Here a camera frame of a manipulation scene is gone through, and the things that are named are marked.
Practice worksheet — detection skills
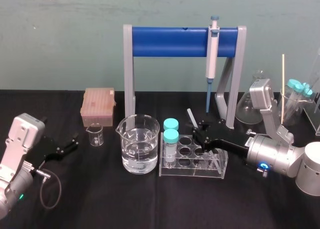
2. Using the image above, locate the white and blue pipette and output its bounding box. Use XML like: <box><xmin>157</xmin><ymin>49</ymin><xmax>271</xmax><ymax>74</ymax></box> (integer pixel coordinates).
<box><xmin>204</xmin><ymin>15</ymin><xmax>221</xmax><ymax>114</ymax></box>

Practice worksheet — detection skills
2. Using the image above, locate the black table cloth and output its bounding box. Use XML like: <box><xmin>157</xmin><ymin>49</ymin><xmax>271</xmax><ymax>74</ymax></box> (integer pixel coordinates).
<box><xmin>0</xmin><ymin>88</ymin><xmax>320</xmax><ymax>229</ymax></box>

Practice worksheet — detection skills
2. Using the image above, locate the thin wooden stick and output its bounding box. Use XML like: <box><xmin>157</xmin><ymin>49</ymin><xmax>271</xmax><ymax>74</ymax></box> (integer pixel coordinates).
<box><xmin>280</xmin><ymin>54</ymin><xmax>286</xmax><ymax>125</ymax></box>

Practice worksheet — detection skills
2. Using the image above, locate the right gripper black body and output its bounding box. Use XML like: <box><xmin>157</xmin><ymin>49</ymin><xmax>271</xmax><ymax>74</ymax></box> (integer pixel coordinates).
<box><xmin>203</xmin><ymin>123</ymin><xmax>253</xmax><ymax>158</ymax></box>

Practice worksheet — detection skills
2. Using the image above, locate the small empty glass beaker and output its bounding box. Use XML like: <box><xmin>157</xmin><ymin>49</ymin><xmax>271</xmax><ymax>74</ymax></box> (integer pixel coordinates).
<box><xmin>85</xmin><ymin>122</ymin><xmax>105</xmax><ymax>147</ymax></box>

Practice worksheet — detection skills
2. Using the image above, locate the glass beaker holding tubes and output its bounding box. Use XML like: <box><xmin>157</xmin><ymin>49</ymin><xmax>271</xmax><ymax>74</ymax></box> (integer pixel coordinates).
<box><xmin>279</xmin><ymin>87</ymin><xmax>316</xmax><ymax>127</ymax></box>

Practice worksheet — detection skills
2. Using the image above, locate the clear acrylic stand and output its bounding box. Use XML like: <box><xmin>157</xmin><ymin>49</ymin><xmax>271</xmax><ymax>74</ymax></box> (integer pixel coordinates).
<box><xmin>302</xmin><ymin>60</ymin><xmax>320</xmax><ymax>137</ymax></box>

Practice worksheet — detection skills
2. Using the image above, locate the clear glass stirring rod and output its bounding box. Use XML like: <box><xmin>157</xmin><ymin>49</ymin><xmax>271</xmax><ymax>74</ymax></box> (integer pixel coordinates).
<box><xmin>186</xmin><ymin>108</ymin><xmax>222</xmax><ymax>171</ymax></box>

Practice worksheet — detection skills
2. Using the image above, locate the clear glass conical flask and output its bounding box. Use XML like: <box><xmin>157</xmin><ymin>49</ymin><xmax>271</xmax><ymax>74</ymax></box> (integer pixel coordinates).
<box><xmin>234</xmin><ymin>69</ymin><xmax>266</xmax><ymax>125</ymax></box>

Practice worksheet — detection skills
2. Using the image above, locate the thin dark wrist cable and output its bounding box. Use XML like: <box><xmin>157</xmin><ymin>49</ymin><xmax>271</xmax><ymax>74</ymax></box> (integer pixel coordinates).
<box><xmin>30</xmin><ymin>168</ymin><xmax>63</xmax><ymax>210</ymax></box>

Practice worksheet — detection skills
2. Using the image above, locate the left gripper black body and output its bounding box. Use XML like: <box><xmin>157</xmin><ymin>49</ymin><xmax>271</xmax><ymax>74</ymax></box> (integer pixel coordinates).
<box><xmin>34</xmin><ymin>135</ymin><xmax>65</xmax><ymax>169</ymax></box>

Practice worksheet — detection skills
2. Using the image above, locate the clear acrylic tube rack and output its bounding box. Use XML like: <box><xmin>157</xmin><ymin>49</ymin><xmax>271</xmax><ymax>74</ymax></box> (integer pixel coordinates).
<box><xmin>158</xmin><ymin>132</ymin><xmax>229</xmax><ymax>181</ymax></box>

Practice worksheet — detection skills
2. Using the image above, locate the pink pipette tip box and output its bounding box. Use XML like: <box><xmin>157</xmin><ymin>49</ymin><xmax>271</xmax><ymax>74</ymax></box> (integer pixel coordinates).
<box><xmin>79</xmin><ymin>86</ymin><xmax>117</xmax><ymax>128</ymax></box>

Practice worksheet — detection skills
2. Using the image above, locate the large glass beaker with water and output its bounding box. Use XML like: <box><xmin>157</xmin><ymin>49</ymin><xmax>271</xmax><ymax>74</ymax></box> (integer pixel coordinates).
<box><xmin>115</xmin><ymin>114</ymin><xmax>161</xmax><ymax>175</ymax></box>

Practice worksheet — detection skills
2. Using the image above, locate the blue and grey pipette stand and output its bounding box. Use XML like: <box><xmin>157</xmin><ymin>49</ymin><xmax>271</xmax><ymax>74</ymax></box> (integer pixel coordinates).
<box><xmin>122</xmin><ymin>24</ymin><xmax>247</xmax><ymax>130</ymax></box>

